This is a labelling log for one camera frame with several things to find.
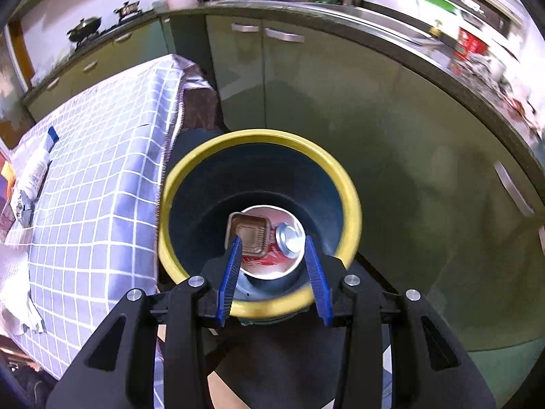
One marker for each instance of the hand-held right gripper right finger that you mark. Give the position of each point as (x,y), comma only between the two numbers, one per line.
(317,277)

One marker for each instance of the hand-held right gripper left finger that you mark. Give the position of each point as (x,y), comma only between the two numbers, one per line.
(232,272)

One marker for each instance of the brown plastic tray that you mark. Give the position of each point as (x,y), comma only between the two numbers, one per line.
(251,232)

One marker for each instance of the red soda can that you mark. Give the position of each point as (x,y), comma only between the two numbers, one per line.
(291,238)

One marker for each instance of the blue bin with yellow rim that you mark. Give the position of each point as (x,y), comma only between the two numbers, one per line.
(255,166)

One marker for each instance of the white tube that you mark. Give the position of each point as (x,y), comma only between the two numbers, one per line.
(36,170)

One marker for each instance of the black floor mat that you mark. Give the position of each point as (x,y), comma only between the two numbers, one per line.
(298,358)

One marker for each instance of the green kitchen cabinet unit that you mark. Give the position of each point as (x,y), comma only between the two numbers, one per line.
(362,136)

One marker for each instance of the blue checkered tablecloth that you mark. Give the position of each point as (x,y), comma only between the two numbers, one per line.
(98,179)

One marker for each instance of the white crumpled tissue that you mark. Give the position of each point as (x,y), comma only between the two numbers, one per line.
(12,289)

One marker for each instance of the crumpled printed wrapper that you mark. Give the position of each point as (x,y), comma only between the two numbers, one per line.
(21,208)

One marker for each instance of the person's dark clothing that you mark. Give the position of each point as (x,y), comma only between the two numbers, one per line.
(21,387)

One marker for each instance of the orange packet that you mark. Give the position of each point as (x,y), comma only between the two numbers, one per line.
(6,172)

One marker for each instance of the stainless steel sink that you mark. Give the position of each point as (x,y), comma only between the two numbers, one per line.
(391,23)

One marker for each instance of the red package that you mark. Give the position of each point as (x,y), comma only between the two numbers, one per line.
(470,44)

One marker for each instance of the gas stove burner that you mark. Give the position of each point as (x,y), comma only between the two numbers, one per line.
(127,9)

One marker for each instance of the black wok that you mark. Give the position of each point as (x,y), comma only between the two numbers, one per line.
(85,25)

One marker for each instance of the green cutting board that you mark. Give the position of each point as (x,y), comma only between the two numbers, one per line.
(432,0)

